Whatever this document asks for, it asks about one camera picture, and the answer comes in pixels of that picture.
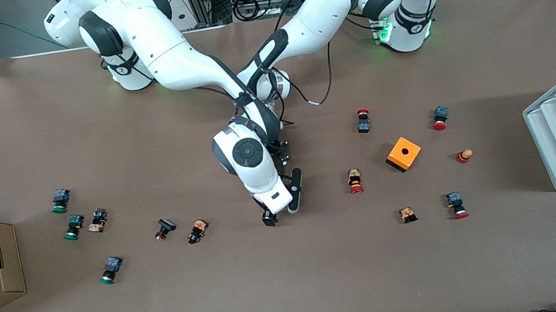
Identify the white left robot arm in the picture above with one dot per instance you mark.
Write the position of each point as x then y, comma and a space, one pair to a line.
315, 23

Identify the green push button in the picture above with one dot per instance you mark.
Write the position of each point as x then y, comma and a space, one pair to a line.
59, 198
74, 225
111, 267

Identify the red yellow button head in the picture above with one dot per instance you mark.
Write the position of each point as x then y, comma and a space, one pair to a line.
464, 156

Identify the red button with blue block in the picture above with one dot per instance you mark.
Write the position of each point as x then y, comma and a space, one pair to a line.
455, 202
440, 114

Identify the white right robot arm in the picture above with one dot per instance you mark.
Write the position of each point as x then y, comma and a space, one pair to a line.
180, 58

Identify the black selector with orange block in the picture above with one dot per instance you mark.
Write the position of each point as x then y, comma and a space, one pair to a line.
197, 231

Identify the orange button enclosure box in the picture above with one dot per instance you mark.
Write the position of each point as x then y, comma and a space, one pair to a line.
397, 159

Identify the black square push button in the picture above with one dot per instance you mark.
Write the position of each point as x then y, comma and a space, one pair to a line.
165, 225

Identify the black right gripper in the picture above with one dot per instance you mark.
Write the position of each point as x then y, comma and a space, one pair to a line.
268, 217

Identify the black switch with orange block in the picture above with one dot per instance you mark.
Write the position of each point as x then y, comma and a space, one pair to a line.
98, 219

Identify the small orange contact block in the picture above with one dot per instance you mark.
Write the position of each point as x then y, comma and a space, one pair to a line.
407, 214

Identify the red mushroom button black base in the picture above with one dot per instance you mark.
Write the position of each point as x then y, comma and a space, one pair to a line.
363, 125

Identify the red button with orange block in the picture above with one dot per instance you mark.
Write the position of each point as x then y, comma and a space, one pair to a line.
354, 179

